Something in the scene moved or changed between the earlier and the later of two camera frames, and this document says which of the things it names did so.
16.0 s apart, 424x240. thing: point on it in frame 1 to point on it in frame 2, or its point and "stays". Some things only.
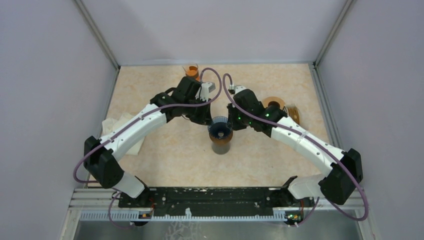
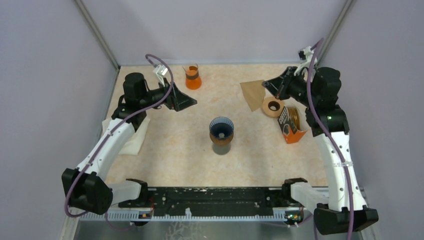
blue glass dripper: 219,128 stays
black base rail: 237,201 stays
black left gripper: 206,118 to 177,100
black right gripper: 232,108 to 278,86
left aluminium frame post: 89,22 stays
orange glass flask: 193,72 stays
